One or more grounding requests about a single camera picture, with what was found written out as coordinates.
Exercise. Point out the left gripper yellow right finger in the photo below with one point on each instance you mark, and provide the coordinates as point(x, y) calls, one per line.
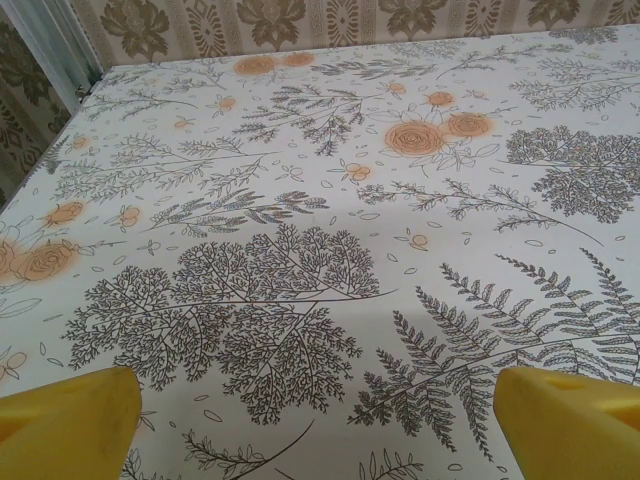
point(570, 430)

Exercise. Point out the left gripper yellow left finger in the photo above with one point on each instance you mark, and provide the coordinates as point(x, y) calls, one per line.
point(65, 430)

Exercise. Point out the floral patterned table cover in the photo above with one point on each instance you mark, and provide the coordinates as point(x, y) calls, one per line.
point(320, 240)

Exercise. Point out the aluminium frame post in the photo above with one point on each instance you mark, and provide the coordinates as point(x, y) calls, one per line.
point(55, 45)

